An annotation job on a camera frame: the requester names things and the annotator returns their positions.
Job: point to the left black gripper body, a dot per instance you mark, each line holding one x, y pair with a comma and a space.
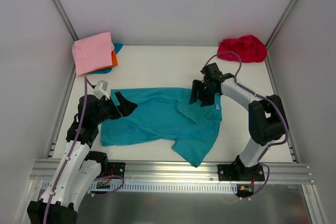
116, 107

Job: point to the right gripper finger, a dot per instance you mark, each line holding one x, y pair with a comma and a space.
207, 99
196, 91

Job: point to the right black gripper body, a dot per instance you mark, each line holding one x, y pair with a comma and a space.
203, 87

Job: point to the teal t shirt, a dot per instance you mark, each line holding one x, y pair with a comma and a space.
165, 113
117, 48

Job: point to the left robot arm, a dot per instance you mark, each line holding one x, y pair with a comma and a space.
79, 165

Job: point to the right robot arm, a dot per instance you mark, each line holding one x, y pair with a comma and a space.
267, 122

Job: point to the folded orange t shirt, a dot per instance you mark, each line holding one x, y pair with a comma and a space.
114, 63

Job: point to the crumpled red t shirt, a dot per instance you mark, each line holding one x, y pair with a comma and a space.
249, 48

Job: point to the folded pink t shirt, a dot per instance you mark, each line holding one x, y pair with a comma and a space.
93, 53

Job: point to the folded teal t shirt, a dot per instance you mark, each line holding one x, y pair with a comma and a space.
117, 48

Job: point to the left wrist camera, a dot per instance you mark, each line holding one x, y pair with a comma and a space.
100, 90

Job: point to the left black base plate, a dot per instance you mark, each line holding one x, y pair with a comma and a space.
116, 169

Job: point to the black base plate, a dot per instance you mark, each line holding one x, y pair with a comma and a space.
116, 169
231, 172

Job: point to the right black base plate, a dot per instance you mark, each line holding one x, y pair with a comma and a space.
231, 172

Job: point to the white slotted cable duct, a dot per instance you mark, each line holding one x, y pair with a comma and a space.
216, 188

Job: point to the aluminium mounting rail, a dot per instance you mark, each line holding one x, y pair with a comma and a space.
180, 172

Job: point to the left aluminium frame post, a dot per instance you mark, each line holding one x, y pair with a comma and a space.
62, 12

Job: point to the aluminium frame post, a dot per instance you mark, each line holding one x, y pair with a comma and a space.
284, 16
62, 12

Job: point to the right aluminium frame post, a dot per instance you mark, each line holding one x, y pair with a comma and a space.
284, 16

